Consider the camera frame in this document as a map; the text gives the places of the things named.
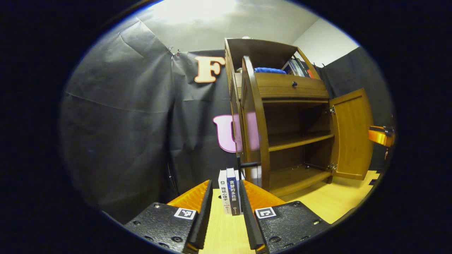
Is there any white-spine book on cabinet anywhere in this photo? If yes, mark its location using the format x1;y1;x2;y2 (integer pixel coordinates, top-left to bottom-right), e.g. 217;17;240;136
288;59;304;77

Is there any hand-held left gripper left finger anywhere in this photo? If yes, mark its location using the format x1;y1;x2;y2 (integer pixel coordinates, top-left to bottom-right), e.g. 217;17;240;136
124;179;213;254

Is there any blue folded towel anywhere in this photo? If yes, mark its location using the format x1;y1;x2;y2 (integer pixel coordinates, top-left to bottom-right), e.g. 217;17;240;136
254;67;287;74

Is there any dark blue standing book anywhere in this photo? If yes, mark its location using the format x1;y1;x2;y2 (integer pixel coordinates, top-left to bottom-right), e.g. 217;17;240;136
226;168;241;216

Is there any black backdrop cloth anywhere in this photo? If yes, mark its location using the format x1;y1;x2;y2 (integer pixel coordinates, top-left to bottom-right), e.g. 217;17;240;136
59;18;394;224

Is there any black book on cabinet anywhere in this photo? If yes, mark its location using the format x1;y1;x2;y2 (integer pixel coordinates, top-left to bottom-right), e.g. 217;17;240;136
295;58;311;78

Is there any wooden double-door shoe cabinet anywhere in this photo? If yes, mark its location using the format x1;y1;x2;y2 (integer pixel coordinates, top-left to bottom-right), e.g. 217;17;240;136
224;38;336;197

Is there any wooden drawer with black knob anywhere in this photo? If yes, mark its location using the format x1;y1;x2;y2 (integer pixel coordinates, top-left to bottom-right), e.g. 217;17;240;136
254;72;329;100

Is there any wooden cabinet door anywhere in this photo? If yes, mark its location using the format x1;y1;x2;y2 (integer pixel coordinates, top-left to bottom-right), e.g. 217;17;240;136
328;88;374;181
239;56;272;192

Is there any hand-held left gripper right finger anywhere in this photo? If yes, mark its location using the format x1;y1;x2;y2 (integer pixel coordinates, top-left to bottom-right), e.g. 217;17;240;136
238;179;331;254

